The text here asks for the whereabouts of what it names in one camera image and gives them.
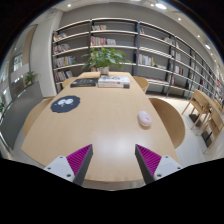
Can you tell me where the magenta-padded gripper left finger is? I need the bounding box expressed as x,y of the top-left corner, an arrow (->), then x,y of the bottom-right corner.
43,143 -> 94,187

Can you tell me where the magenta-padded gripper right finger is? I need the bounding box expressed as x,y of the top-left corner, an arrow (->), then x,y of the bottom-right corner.
134,143 -> 184,185

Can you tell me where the pink computer mouse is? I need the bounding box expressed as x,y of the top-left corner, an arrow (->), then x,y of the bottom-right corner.
137,110 -> 153,128

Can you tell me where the dark cartoon-print mouse pad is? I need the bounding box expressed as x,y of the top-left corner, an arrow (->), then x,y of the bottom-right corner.
50,95 -> 82,114

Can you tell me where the group of wooden slatted chairs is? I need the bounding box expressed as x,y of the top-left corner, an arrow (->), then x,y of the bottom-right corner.
181,88 -> 224,154

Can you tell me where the black book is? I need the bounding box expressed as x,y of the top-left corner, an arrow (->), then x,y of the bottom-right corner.
70,78 -> 99,88

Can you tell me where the small green ledge plant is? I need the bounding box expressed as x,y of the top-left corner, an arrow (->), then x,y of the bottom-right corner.
23,70 -> 39,88

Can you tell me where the white illustrated thick book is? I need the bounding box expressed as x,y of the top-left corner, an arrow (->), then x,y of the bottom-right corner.
97,75 -> 131,89

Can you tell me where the green potted plant white pot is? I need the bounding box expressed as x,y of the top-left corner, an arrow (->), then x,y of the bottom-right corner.
81,46 -> 131,76

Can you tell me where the grey shelf unit with books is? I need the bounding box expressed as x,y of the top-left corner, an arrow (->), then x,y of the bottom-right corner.
51,18 -> 224,104

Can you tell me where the group of ceiling lights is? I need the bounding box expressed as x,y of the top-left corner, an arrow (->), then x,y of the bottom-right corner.
66,0 -> 213,51

